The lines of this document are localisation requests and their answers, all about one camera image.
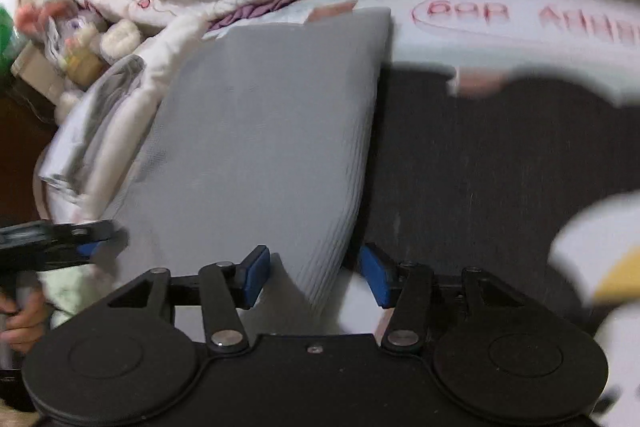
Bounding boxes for grey knitted garment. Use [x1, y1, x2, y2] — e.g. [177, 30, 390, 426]
[108, 9, 392, 333]

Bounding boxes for folded cream and grey clothes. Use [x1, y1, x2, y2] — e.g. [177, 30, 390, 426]
[34, 13, 212, 327]

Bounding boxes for person's left hand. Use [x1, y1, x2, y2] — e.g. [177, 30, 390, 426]
[1, 289, 50, 355]

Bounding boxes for grey bunny plush toy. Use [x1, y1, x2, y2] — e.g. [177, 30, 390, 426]
[14, 0, 144, 122]

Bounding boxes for green plastic bag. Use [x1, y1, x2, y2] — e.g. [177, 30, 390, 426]
[0, 5, 24, 79]

